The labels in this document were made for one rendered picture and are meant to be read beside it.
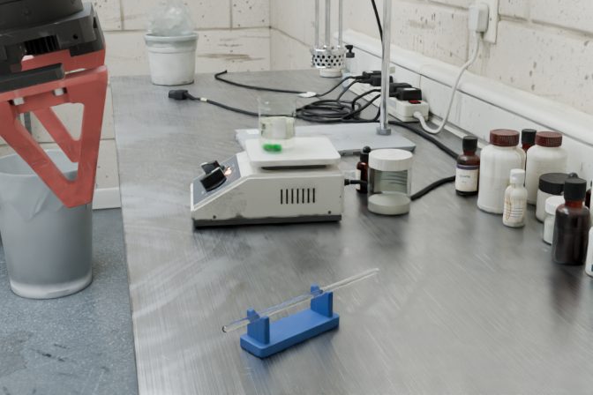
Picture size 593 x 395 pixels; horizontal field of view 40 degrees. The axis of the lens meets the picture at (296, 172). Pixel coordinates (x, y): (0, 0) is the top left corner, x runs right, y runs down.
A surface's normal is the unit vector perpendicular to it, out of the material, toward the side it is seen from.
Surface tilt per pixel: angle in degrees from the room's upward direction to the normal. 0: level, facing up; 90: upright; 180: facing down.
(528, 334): 0
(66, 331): 0
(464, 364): 0
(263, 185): 90
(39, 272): 94
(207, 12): 90
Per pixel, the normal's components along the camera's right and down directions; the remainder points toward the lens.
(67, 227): 0.66, 0.28
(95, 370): 0.00, -0.96
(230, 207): 0.13, 0.27
